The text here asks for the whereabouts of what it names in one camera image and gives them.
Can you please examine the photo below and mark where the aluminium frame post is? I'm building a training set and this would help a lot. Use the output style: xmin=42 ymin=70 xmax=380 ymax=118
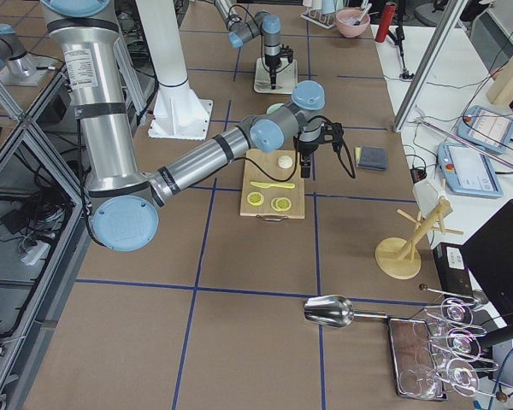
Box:
xmin=392 ymin=0 xmax=468 ymax=132

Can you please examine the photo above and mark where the black tray with glasses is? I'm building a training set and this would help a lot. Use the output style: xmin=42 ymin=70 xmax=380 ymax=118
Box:
xmin=387 ymin=318 xmax=448 ymax=401

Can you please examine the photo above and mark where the lower lemon slice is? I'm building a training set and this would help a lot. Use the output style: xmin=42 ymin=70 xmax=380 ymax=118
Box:
xmin=270 ymin=196 xmax=292 ymax=212

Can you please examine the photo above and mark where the blue teach pendant far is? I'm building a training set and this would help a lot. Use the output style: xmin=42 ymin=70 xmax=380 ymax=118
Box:
xmin=457 ymin=105 xmax=513 ymax=154

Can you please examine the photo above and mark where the black monitor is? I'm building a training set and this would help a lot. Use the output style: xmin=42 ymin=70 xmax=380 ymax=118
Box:
xmin=461 ymin=199 xmax=513 ymax=324

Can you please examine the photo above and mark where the lemon slice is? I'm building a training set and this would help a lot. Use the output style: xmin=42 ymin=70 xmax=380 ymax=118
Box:
xmin=246 ymin=191 xmax=265 ymax=207
xmin=270 ymin=196 xmax=292 ymax=212

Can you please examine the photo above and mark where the grey folded cloth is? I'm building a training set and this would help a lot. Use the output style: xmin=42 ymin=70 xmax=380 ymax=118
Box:
xmin=355 ymin=146 xmax=387 ymax=171

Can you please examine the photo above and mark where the wooden mug tree stand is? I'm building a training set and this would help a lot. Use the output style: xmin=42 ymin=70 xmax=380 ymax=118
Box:
xmin=374 ymin=196 xmax=463 ymax=280

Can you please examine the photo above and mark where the light green bowl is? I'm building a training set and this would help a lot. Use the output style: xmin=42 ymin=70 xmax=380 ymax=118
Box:
xmin=266 ymin=102 xmax=283 ymax=114

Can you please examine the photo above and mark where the blue teach pendant near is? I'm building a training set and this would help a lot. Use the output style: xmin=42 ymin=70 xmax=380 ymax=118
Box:
xmin=437 ymin=143 xmax=504 ymax=198

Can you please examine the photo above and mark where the metal scoop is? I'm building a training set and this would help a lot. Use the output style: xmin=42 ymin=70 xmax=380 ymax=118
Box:
xmin=304 ymin=295 xmax=388 ymax=328

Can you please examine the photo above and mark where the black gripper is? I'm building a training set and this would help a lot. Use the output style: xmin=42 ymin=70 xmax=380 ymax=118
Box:
xmin=263 ymin=44 xmax=293 ymax=89
xmin=294 ymin=116 xmax=340 ymax=178

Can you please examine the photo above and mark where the wooden cutting board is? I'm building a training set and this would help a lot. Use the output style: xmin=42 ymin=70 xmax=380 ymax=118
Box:
xmin=239 ymin=149 xmax=305 ymax=220

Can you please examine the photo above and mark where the yellow plastic knife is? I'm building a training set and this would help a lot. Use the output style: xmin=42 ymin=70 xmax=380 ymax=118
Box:
xmin=250 ymin=181 xmax=296 ymax=190

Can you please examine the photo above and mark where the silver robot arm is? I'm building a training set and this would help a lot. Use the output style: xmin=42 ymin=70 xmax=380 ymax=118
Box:
xmin=42 ymin=1 xmax=343 ymax=251
xmin=212 ymin=0 xmax=298 ymax=95

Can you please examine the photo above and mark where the red bottle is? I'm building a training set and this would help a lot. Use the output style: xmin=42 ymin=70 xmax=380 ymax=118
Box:
xmin=374 ymin=1 xmax=397 ymax=43

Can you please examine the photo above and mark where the pink bowl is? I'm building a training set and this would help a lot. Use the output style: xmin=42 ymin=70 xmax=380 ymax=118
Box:
xmin=335 ymin=9 xmax=370 ymax=38

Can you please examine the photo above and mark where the upper lemon slice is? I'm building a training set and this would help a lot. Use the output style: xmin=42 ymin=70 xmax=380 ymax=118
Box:
xmin=246 ymin=191 xmax=265 ymax=207

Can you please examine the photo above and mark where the blue teach pendant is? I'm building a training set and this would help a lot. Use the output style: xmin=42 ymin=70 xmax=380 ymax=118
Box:
xmin=457 ymin=105 xmax=513 ymax=154
xmin=437 ymin=143 xmax=504 ymax=198

